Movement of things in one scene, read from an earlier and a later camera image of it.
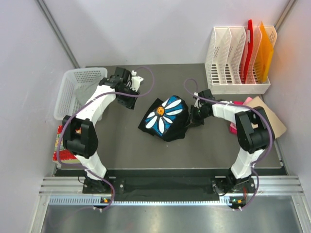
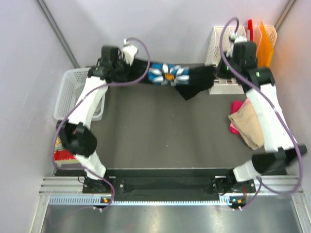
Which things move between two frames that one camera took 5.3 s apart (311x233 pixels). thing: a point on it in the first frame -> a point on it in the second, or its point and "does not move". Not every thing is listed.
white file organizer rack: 224,63 does not move
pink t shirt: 233,127 does not move
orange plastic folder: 263,64 does not move
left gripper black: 129,104 -> 120,59
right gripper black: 194,120 -> 220,73
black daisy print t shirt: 167,120 -> 187,79
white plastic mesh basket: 77,84 does not move
